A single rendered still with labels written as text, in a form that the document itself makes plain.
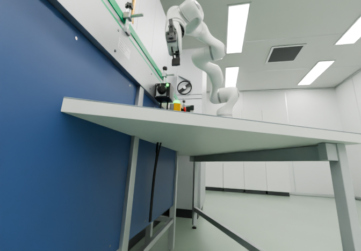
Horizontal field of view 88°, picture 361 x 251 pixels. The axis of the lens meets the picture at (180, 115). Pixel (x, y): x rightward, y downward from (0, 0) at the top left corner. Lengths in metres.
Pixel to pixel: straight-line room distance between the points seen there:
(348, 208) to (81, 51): 0.95
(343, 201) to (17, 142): 0.92
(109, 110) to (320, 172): 5.90
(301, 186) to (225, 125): 5.48
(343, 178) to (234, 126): 0.46
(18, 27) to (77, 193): 0.37
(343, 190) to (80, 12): 0.96
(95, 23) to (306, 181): 5.82
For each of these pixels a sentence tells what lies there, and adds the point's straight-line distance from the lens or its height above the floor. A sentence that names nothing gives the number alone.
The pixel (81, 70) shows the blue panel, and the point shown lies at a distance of 0.54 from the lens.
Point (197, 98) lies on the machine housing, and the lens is 2.59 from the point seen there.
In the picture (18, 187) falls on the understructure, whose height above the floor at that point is 0.56.
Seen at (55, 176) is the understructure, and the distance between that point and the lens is 0.49.
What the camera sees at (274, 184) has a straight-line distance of 5.32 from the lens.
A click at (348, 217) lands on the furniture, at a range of 0.89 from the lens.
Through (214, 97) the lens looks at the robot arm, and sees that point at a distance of 1.46.
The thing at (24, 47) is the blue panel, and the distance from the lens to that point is 0.45.
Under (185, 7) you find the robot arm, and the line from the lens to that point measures 0.86.
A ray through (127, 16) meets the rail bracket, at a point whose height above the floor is 1.11.
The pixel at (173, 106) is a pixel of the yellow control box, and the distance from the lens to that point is 1.19.
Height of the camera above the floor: 0.61
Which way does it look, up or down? 15 degrees up
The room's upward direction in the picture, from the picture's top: 3 degrees clockwise
